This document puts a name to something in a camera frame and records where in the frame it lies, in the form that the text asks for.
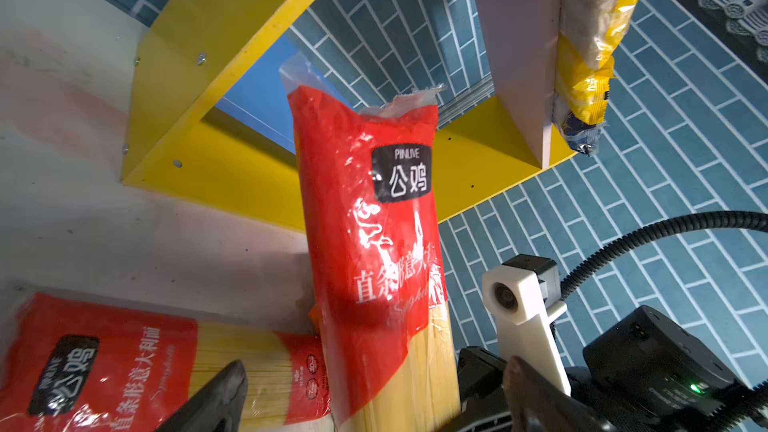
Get red yellow spaghetti bag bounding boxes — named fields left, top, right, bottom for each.
left=1, top=290, right=330, bottom=431
left=280, top=54, right=460, bottom=431

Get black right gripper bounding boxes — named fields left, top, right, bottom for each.
left=444, top=306, right=767, bottom=431

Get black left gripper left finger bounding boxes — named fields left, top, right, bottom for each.
left=155, top=360, right=248, bottom=432

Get orange pasta bag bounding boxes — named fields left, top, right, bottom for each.
left=308, top=304, right=321, bottom=334

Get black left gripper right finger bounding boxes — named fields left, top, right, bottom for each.
left=502, top=356, right=617, bottom=431

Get yellow shelf with coloured boards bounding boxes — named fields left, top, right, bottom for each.
left=119, top=0, right=578, bottom=234

